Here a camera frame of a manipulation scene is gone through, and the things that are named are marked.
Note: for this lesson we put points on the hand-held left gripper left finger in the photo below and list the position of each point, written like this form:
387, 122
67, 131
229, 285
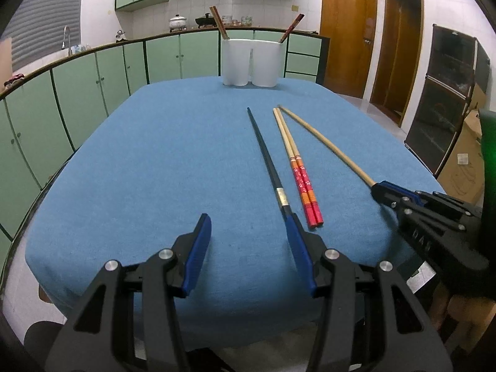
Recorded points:
197, 248

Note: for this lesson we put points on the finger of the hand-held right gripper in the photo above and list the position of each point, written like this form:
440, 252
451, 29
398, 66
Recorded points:
426, 197
393, 203

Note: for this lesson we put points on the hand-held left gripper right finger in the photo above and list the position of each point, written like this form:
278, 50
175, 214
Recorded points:
300, 248

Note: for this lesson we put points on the plain bamboo chopstick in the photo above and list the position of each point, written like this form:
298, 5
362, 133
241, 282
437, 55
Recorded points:
366, 178

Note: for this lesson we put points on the black chopstick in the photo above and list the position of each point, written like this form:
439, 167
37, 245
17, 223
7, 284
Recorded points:
267, 162

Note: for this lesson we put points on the white two-compartment utensil holder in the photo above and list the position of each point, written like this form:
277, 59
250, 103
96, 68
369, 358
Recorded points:
236, 62

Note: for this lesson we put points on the brown chopstick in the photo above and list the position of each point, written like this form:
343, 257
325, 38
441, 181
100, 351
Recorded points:
292, 27
219, 23

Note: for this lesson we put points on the person's right hand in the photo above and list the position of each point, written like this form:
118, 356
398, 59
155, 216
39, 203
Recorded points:
472, 314

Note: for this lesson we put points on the cardboard box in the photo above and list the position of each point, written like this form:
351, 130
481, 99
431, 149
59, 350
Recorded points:
463, 162

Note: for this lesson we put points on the blue tablecloth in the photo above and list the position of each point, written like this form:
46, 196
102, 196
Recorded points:
155, 162

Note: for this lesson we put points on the black glass-door cabinet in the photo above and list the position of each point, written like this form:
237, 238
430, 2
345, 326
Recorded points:
441, 100

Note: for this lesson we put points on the wooden door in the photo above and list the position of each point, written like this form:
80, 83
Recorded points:
345, 31

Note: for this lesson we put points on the green base cabinets with drawers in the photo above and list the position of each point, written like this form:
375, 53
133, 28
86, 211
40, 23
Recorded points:
193, 56

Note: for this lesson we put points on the green base cabinet row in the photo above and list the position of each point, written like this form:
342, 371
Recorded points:
77, 97

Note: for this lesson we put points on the small kettle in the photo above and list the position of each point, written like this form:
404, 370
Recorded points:
121, 36

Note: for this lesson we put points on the white cooking pot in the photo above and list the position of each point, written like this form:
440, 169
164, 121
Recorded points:
177, 23

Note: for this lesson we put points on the black wok with lid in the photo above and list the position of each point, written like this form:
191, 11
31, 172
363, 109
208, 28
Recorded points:
204, 21

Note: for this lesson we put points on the bottles by sink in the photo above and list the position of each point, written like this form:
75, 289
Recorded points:
81, 49

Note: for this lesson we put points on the chrome faucet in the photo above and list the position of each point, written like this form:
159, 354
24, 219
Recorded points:
66, 40

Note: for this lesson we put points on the red cloth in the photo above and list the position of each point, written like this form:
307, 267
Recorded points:
14, 80

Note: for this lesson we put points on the grey window blind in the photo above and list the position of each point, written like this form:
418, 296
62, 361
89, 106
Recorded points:
42, 35

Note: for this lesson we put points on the wooden doorway frame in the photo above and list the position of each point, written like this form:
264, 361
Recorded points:
381, 46

